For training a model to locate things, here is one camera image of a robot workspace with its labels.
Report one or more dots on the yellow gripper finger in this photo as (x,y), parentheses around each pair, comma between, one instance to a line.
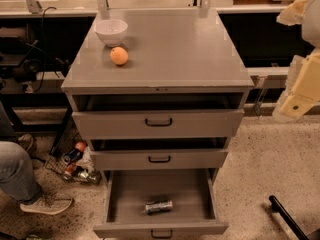
(302,86)
(293,13)

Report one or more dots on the silver redbull can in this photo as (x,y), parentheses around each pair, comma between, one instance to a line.
(158,206)

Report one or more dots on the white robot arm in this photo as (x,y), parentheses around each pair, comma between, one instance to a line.
(311,34)

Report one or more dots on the grey top drawer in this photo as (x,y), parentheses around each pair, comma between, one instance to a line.
(157,116)

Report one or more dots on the grey drawer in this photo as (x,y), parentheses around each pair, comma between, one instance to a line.
(157,116)
(151,154)
(190,190)

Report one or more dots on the grey drawer cabinet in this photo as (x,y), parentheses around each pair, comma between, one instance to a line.
(171,51)

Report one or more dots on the grey bottom drawer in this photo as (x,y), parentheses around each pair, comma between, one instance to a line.
(190,190)

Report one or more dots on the grey middle drawer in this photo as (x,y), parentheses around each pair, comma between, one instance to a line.
(151,154)

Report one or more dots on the black chair leg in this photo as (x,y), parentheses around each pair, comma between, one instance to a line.
(278,208)

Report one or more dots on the orange fruit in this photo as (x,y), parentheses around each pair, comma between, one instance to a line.
(118,56)

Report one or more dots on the white ceramic bowl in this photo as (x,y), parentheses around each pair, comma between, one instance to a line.
(111,32)

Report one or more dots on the beige sneaker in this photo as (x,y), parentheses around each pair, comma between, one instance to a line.
(49,204)

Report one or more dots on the person leg in jeans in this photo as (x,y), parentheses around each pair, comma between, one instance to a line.
(17,177)

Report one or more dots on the wire basket with items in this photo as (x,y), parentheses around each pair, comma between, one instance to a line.
(75,165)

